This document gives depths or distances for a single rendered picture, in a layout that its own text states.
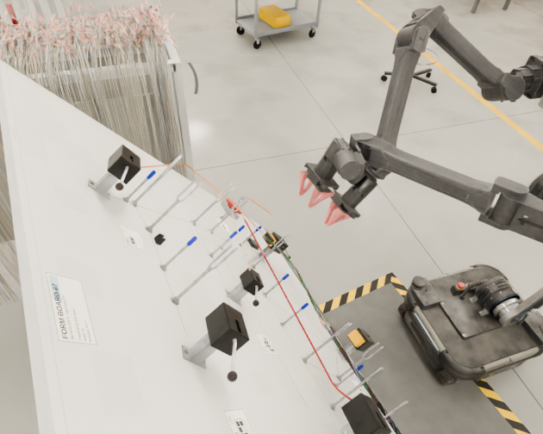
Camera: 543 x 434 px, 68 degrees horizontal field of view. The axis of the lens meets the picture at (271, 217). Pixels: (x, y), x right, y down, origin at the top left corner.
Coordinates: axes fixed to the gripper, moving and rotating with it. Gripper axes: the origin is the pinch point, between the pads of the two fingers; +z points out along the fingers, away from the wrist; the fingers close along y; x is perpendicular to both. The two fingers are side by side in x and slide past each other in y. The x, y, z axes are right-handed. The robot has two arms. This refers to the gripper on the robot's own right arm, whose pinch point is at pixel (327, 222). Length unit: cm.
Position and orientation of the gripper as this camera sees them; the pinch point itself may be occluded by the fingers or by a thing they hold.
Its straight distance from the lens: 133.2
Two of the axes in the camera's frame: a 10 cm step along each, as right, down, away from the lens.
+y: 4.5, 6.7, -6.0
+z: -6.4, 7.0, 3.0
